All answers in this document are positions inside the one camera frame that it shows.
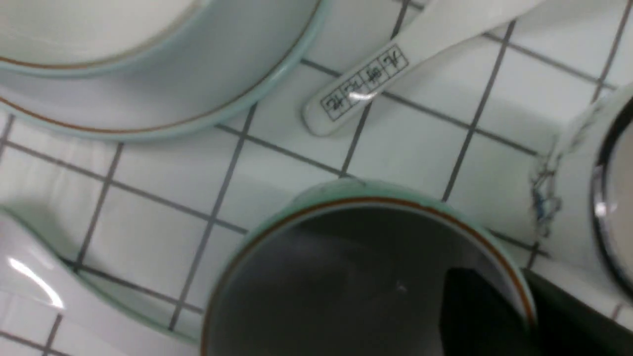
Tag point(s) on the pale green cup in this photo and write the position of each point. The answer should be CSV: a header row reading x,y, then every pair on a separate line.
x,y
366,268

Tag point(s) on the pale green plate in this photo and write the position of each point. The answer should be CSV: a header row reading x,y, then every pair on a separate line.
x,y
233,59

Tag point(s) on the black-rimmed white cup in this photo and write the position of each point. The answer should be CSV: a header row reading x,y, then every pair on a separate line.
x,y
582,194

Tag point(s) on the plain white spoon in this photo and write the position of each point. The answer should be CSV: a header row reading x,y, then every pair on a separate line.
x,y
30,269

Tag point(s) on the white spoon with characters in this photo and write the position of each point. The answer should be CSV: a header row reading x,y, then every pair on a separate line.
x,y
442,25

